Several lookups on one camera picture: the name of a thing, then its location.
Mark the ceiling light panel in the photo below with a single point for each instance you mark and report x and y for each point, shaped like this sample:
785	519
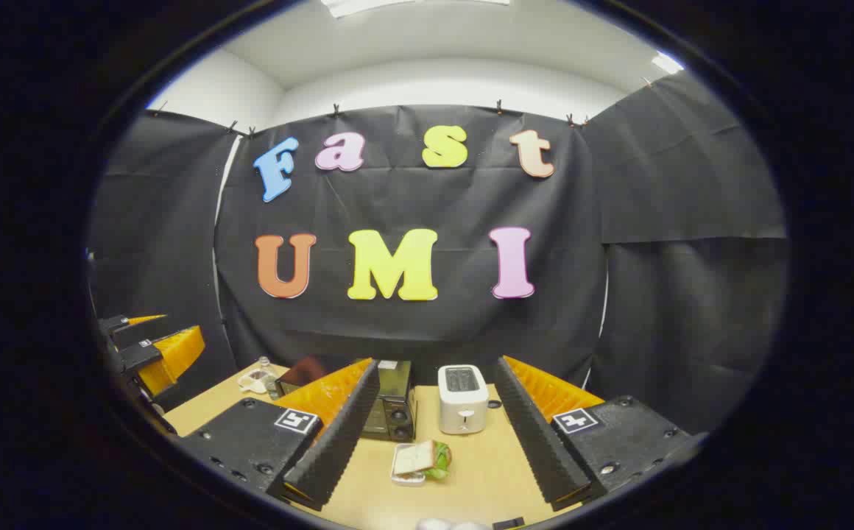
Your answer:
368	6
667	63

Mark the sandwich with lettuce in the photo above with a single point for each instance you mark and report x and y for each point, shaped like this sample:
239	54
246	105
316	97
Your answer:
423	458

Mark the black backdrop cloth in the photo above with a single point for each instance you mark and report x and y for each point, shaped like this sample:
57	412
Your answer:
434	199

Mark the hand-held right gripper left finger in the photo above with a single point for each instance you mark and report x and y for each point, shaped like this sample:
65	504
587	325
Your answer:
339	442

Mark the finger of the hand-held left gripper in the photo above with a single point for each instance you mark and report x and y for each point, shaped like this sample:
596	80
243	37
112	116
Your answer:
132	327
173	357

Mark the white divided plate of beans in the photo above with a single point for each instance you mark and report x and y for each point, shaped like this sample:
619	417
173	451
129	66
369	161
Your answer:
254	381

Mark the white rectangular tray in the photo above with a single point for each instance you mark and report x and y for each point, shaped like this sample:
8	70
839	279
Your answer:
405	477

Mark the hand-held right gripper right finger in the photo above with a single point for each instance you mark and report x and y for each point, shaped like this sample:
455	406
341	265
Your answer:
537	434

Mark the clear plastic water bottle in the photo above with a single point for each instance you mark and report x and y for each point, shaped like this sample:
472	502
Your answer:
268	377

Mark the black electric oven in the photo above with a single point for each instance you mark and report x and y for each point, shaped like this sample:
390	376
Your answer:
396	401

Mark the white toaster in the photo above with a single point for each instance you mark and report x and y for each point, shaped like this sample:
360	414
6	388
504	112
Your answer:
462	405

